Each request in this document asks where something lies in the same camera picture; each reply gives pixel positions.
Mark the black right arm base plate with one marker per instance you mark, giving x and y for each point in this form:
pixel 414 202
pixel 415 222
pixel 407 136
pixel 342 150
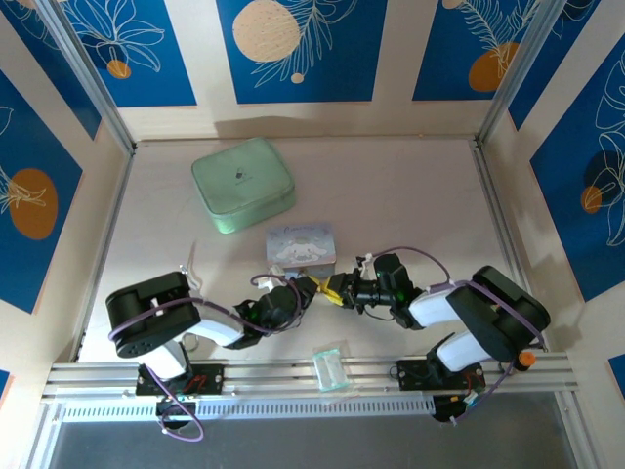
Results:
pixel 410 376

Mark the cartoon dog tin box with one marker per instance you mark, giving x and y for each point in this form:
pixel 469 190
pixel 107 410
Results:
pixel 300 246

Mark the mint green zip case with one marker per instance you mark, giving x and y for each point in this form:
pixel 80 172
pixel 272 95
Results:
pixel 241 181

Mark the thin white plastic strip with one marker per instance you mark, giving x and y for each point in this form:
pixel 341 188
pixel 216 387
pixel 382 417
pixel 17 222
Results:
pixel 191 259

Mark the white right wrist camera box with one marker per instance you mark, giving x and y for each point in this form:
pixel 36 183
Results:
pixel 363 263

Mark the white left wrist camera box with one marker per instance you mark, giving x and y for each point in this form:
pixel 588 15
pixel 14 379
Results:
pixel 272 282

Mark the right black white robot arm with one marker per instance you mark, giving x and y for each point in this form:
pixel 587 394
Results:
pixel 493 312

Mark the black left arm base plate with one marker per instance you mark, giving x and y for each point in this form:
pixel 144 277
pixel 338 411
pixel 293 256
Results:
pixel 215 378

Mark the aluminium frame post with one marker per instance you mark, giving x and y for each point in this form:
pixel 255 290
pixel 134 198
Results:
pixel 93 83
pixel 517 68

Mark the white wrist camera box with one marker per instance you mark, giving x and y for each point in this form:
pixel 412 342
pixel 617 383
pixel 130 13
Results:
pixel 272 282
pixel 363 263

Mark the long aluminium mounting rail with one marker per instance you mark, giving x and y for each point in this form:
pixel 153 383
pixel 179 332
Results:
pixel 273 373

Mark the aluminium table side rail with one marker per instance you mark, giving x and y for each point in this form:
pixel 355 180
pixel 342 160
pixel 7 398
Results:
pixel 114 210
pixel 493 205

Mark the orange round knob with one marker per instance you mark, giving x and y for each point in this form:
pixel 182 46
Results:
pixel 527 360

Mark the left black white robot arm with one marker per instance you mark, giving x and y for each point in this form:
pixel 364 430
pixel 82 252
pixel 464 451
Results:
pixel 151 312

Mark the clear plastic zip bag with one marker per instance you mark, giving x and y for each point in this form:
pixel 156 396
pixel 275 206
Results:
pixel 332 369

